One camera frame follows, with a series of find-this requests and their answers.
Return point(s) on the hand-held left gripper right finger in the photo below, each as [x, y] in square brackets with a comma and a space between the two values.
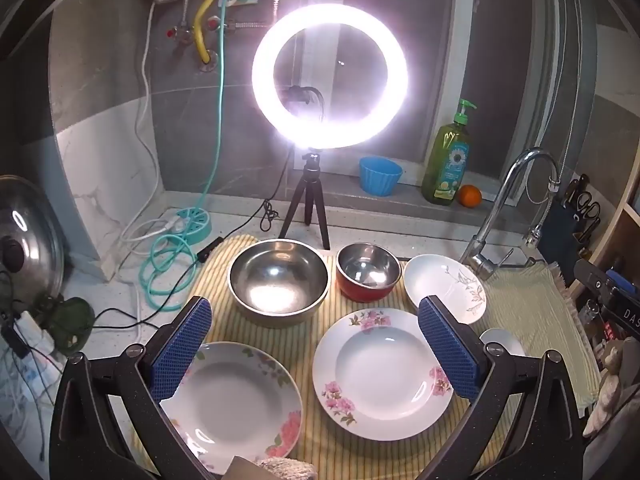
[450, 355]

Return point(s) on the beige figurine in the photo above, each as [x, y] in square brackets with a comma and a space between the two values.
[610, 385]

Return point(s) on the white plate grey leaf print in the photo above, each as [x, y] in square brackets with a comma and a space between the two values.
[440, 280]

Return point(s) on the large steel bowl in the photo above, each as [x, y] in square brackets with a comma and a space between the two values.
[277, 280]

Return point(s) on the green dish soap bottle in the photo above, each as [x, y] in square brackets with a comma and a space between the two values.
[445, 160]

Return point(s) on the white plate large pink flower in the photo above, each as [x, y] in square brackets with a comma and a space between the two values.
[235, 405]

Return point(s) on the red steel bowl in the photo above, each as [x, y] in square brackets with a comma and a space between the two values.
[367, 292]

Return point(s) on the yellow striped cloth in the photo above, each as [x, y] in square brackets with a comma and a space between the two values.
[302, 355]

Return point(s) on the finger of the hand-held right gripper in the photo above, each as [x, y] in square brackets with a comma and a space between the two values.
[592, 275]

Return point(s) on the dark utensil holder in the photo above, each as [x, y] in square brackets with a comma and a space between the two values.
[562, 225]

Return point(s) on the chrome faucet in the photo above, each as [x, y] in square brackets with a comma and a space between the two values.
[480, 260]

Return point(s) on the wooden shelf unit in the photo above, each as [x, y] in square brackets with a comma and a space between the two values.
[625, 230]

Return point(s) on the orange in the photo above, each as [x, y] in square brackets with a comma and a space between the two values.
[470, 196]

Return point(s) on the dark green dish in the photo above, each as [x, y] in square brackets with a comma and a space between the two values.
[72, 320]

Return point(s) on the black mini tripod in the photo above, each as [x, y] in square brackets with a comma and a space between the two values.
[311, 180]

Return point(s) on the round teal power strip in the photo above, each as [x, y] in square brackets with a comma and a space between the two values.
[192, 220]

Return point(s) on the light green fringed cloth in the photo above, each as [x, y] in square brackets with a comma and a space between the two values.
[535, 310]

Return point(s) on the yellow pipe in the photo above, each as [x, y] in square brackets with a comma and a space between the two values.
[202, 35]

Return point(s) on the steel pot lid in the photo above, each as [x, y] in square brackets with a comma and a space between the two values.
[30, 220]

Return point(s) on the blue ribbed cup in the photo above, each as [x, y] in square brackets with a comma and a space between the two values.
[380, 175]

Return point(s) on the white plate small pink blossoms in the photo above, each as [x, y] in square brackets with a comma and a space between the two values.
[380, 375]

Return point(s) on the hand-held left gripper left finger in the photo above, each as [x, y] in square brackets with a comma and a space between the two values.
[182, 347]

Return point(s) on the small white bowl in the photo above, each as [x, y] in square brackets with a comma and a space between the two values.
[502, 340]

